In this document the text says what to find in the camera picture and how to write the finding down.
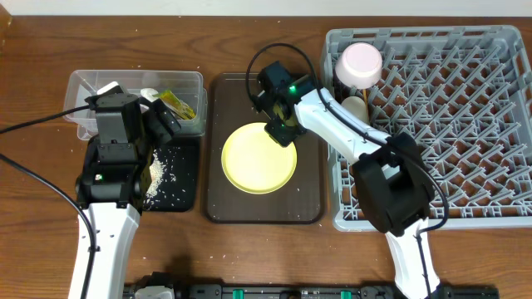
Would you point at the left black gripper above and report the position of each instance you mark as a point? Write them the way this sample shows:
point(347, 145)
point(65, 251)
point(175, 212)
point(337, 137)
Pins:
point(165, 120)

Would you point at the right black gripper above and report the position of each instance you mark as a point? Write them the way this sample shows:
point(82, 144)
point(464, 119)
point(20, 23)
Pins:
point(283, 139)

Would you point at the white tissue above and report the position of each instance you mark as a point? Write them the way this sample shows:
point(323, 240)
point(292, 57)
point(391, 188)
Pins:
point(150, 94)

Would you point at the green yellow snack wrapper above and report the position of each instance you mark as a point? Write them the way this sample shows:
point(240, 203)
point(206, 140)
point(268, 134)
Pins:
point(177, 106)

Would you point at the yellow-green plate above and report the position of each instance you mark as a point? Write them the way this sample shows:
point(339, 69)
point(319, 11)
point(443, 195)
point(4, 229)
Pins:
point(254, 162)

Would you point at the white cup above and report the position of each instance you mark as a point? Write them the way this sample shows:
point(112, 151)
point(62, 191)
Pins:
point(356, 106)

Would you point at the white bowl with rice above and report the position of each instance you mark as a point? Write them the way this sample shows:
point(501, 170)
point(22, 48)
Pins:
point(359, 66)

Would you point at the wooden chopstick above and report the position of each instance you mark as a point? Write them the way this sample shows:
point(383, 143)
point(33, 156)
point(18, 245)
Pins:
point(364, 93)

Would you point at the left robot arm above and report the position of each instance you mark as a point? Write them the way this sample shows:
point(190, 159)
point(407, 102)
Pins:
point(105, 237)

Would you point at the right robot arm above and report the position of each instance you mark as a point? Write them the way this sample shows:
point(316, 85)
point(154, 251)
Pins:
point(393, 187)

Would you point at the grey dishwasher rack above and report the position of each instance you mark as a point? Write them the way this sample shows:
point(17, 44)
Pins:
point(464, 95)

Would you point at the dark brown serving tray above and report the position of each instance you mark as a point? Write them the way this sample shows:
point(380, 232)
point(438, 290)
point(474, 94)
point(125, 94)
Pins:
point(300, 201)

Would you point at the rice leftovers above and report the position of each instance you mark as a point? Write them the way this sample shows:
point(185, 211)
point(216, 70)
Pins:
point(165, 191)

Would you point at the clear plastic bin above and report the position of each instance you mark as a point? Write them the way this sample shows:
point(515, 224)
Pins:
point(186, 85)

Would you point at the black plastic tray bin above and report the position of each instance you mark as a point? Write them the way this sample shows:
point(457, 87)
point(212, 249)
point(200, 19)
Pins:
point(187, 152)

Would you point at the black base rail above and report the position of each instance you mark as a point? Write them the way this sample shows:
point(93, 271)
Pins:
point(162, 285)

